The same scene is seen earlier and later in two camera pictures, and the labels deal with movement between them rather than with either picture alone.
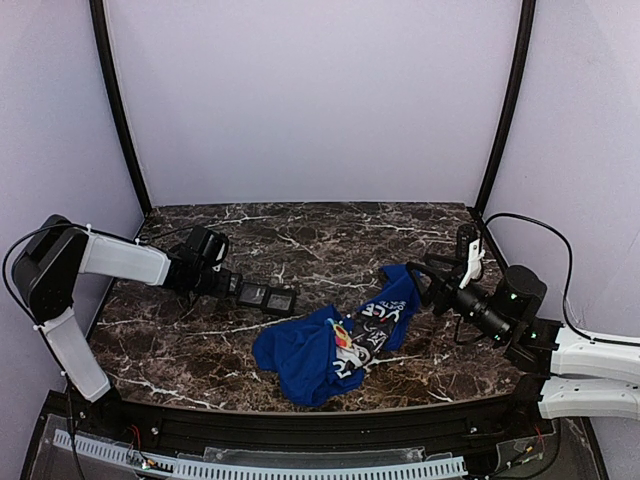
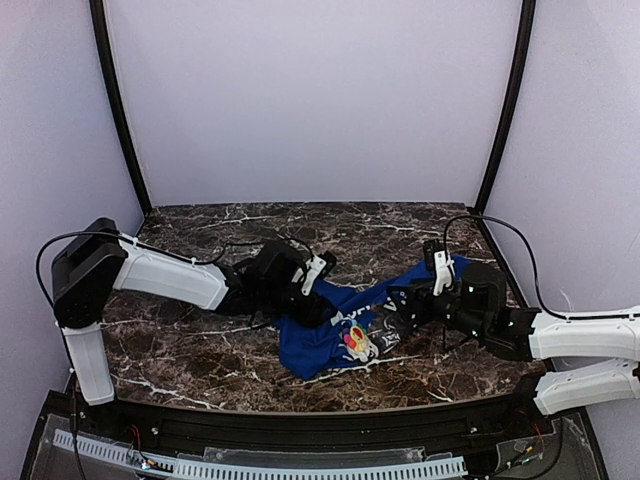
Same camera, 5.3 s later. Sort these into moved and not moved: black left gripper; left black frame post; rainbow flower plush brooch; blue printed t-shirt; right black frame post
Moved: blue printed t-shirt; black left gripper; rainbow flower plush brooch
Not moved: left black frame post; right black frame post
